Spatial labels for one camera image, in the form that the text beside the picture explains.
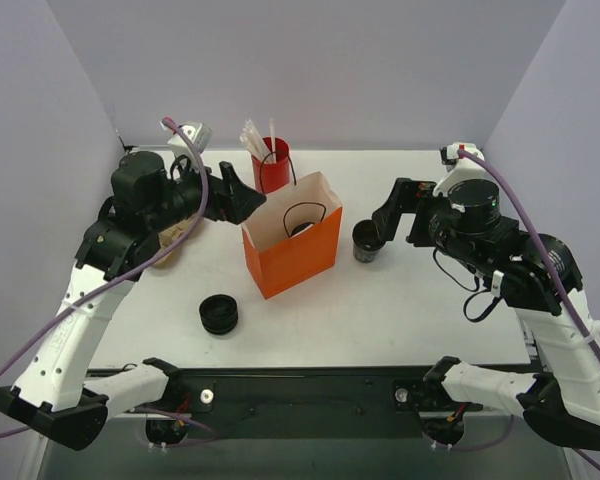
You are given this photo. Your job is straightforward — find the orange paper bag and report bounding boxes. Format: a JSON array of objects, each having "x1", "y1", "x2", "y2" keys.
[{"x1": 241, "y1": 171, "x2": 343, "y2": 299}]

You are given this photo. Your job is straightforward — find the black cup lid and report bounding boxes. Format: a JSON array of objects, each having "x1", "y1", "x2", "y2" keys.
[{"x1": 290, "y1": 222, "x2": 315, "y2": 238}]

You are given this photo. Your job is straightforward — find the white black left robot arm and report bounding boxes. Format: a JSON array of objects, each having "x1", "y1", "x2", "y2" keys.
[{"x1": 0, "y1": 151, "x2": 266, "y2": 451}]

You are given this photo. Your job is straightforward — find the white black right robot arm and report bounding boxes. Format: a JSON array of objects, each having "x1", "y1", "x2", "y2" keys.
[{"x1": 371, "y1": 178, "x2": 600, "y2": 451}]

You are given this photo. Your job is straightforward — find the red cylindrical straw holder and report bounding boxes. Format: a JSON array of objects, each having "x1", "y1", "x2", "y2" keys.
[{"x1": 251, "y1": 138, "x2": 291, "y2": 194}]

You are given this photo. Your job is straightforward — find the white wrapped straw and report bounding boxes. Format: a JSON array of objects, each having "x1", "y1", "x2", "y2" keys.
[{"x1": 268, "y1": 118, "x2": 277, "y2": 164}]

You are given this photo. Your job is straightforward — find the stack of black lids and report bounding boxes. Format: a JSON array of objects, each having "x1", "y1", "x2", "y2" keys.
[{"x1": 199, "y1": 294, "x2": 239, "y2": 335}]

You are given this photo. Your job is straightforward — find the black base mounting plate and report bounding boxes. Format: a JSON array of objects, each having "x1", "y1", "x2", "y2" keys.
[{"x1": 124, "y1": 367, "x2": 481, "y2": 441}]

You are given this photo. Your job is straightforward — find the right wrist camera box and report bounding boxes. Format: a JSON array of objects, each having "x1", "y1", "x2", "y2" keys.
[{"x1": 433, "y1": 142, "x2": 486, "y2": 197}]

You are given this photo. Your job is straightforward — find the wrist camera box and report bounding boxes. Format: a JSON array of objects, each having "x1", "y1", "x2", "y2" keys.
[
  {"x1": 433, "y1": 142, "x2": 486, "y2": 197},
  {"x1": 167, "y1": 122, "x2": 213, "y2": 158}
]

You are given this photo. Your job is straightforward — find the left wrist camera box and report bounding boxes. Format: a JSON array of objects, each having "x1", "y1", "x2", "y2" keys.
[{"x1": 167, "y1": 122, "x2": 213, "y2": 158}]

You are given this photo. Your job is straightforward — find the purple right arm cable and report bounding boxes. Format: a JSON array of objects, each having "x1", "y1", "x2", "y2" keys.
[{"x1": 454, "y1": 147, "x2": 600, "y2": 479}]

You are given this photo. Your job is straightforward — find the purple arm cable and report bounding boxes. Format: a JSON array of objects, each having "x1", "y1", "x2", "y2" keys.
[
  {"x1": 0, "y1": 117, "x2": 219, "y2": 446},
  {"x1": 454, "y1": 147, "x2": 600, "y2": 479}
]

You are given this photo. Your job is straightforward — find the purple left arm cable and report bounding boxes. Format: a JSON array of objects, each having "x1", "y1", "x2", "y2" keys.
[{"x1": 0, "y1": 117, "x2": 219, "y2": 446}]

